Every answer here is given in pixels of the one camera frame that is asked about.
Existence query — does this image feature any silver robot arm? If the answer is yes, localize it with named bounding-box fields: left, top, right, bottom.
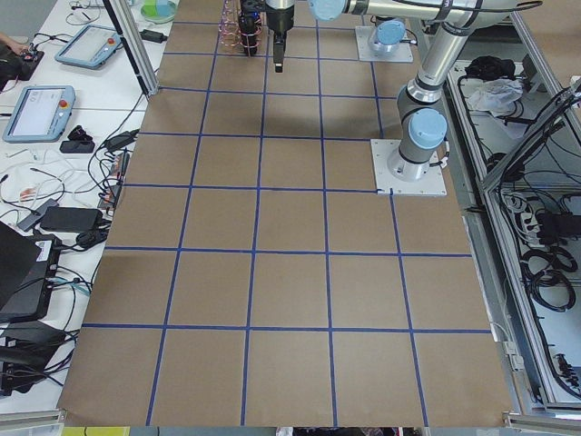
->
left=239, top=1, right=406, bottom=54
left=309, top=1, right=542, bottom=109

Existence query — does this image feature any blue teach pendant near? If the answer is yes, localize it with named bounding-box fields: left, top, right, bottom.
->
left=3, top=85, right=76, bottom=144

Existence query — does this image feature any black power brick large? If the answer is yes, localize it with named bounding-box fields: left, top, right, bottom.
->
left=40, top=206, right=103, bottom=233

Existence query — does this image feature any aluminium frame post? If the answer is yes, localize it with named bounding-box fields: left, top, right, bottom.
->
left=103, top=0, right=159, bottom=98

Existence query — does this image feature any white crumpled cloth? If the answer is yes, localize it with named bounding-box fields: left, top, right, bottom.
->
left=467, top=79, right=523, bottom=116

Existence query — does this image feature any blue teach pendant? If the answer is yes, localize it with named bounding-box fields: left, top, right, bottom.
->
left=54, top=25, right=122, bottom=70
left=3, top=85, right=76, bottom=144

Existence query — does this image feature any dark glass wine bottle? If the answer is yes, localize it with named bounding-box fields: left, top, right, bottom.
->
left=238, top=13, right=261, bottom=56

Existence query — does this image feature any green plastic bowl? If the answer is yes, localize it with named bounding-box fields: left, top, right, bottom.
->
left=140, top=0, right=177, bottom=25

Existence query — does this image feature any black power adapter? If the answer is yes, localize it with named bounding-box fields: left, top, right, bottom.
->
left=140, top=29, right=168, bottom=44

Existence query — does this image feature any black laptop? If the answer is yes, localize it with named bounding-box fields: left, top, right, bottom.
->
left=1, top=223, right=61, bottom=323

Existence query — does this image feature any copper wire wine basket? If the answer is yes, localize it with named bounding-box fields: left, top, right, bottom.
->
left=219, top=0, right=264, bottom=55

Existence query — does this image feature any black cable bundle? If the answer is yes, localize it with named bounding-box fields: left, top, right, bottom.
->
left=519, top=248, right=580, bottom=313

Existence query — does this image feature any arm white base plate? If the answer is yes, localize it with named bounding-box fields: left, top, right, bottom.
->
left=370, top=139, right=447, bottom=197
left=355, top=21, right=413, bottom=64

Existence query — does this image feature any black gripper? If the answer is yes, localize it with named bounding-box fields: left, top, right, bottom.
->
left=265, top=0, right=295, bottom=74
left=241, top=0, right=264, bottom=14

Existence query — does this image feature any blue teach pendant far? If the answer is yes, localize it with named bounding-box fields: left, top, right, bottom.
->
left=54, top=25, right=122, bottom=70

